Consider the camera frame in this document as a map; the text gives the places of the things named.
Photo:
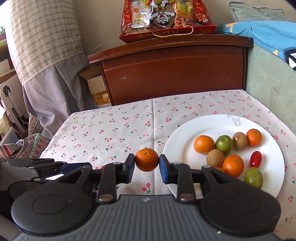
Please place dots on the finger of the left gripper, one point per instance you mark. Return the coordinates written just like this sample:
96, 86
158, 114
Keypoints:
67, 168

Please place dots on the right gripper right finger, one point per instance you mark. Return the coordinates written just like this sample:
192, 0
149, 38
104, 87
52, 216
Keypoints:
179, 174

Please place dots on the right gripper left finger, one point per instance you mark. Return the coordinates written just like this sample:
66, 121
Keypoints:
113, 174

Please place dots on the large front orange mandarin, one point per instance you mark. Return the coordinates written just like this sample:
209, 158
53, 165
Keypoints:
204, 144

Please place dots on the brown kiwi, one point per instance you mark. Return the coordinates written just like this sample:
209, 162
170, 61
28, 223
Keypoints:
239, 140
215, 158

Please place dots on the small mandarin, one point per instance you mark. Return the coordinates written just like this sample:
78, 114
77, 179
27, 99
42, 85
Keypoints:
233, 165
254, 137

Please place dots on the round green fruit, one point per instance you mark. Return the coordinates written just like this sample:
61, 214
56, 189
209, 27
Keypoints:
224, 144

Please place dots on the oblong green fruit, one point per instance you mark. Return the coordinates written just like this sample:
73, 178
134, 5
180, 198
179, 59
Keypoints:
253, 177

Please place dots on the red cherry tomato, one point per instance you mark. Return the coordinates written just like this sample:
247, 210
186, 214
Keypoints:
255, 159

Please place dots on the white floral plate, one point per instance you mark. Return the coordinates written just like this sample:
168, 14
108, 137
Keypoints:
180, 146

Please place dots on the striped patterned cloth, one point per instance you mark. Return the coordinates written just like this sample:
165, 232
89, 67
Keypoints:
30, 147

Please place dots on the cherry print tablecloth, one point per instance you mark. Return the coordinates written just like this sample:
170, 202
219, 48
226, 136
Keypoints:
107, 135

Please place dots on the open cardboard box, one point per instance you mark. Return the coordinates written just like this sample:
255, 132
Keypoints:
96, 85

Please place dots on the dark wooden cabinet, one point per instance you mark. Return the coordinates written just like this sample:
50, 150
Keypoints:
173, 65

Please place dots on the checked grey curtain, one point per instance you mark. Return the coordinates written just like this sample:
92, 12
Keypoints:
45, 47

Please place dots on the green sofa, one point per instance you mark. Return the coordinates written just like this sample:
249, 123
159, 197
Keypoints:
272, 82

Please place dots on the red snack gift bag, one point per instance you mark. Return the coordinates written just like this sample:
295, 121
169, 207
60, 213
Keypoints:
147, 19

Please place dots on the blue cartoon blanket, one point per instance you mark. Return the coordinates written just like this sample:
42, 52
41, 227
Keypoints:
277, 37

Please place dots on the grey green pillow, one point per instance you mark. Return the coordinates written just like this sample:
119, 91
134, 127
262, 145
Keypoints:
244, 12

